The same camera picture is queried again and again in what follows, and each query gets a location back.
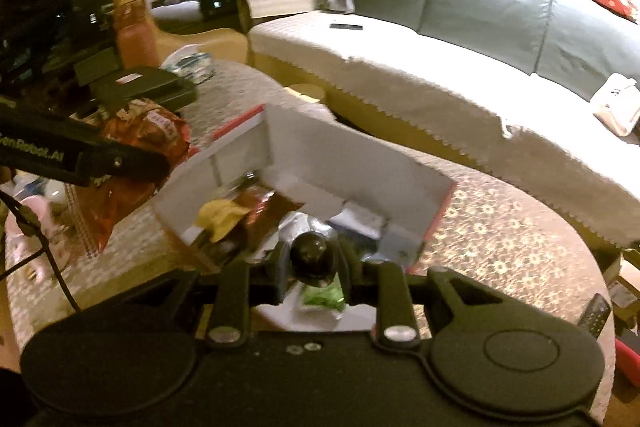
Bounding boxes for white plastic snack packet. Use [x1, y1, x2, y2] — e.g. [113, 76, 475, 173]
[257, 282, 378, 335]

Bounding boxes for white paper bag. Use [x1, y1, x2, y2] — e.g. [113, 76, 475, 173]
[591, 73, 640, 138]

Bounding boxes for blue white snack packet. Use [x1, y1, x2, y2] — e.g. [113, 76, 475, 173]
[329, 201, 392, 260]

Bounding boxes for pink soft toy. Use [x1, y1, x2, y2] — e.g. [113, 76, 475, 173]
[4, 193, 69, 284]

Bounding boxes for red plastic container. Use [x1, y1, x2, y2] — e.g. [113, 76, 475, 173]
[614, 336, 640, 379]

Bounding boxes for white cardboard box red edges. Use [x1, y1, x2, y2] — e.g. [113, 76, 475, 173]
[151, 103, 459, 274]

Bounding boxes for wet wipes pack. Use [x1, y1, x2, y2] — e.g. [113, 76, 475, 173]
[159, 48, 217, 84]

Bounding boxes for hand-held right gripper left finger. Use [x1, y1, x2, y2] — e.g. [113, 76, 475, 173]
[122, 241, 292, 351]

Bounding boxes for green snack packet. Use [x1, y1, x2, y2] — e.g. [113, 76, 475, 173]
[299, 283, 347, 314]

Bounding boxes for white armrest cover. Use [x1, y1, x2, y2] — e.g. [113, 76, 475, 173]
[236, 0, 327, 21]

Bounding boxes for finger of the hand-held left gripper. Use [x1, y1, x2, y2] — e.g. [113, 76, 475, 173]
[82, 134, 172, 186]

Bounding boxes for black round object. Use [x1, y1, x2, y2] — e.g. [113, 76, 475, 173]
[289, 231, 338, 286]

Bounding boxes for black cable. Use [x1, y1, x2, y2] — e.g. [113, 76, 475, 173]
[0, 191, 84, 314]

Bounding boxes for dark remote control with buttons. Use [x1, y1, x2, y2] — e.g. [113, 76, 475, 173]
[576, 293, 614, 339]

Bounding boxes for black hard case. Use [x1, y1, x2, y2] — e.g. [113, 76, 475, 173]
[91, 65, 198, 114]

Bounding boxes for brown red snack packet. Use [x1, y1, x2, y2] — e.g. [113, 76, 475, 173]
[234, 183, 303, 250]

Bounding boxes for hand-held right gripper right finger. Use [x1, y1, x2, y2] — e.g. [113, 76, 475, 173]
[339, 238, 503, 352]

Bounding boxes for small black box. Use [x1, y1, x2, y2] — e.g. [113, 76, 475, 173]
[71, 46, 124, 88]

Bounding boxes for silver foil snack packet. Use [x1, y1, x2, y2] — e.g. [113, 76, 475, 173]
[276, 211, 346, 258]

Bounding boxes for orange water bottle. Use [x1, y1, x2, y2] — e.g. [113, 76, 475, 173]
[112, 0, 162, 70]

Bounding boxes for yellow snack packet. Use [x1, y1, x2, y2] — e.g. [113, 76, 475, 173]
[194, 198, 252, 244]

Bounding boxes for large red snack bag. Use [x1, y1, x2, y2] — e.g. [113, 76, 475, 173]
[74, 98, 195, 254]

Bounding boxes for green sofa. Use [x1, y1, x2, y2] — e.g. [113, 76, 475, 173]
[341, 0, 640, 88]

